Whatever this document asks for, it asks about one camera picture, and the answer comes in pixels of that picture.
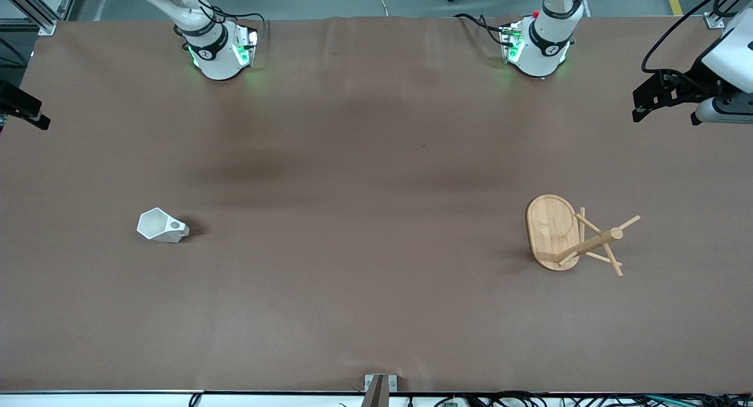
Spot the grey metal camera bracket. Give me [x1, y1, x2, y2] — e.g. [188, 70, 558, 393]
[364, 374, 398, 407]

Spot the aluminium frame profile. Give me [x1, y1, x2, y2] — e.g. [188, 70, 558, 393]
[0, 0, 80, 36]
[704, 0, 753, 30]

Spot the brown table cover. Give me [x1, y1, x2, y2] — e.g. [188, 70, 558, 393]
[0, 16, 753, 394]

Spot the white faceted cup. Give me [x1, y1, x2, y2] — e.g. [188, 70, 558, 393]
[137, 207, 191, 243]

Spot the black cable bundle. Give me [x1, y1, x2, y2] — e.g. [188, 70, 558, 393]
[435, 391, 753, 407]

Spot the wooden cup rack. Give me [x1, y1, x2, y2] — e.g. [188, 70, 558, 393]
[525, 194, 642, 277]

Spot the black left base cable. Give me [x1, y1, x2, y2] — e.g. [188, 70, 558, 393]
[454, 13, 510, 46]

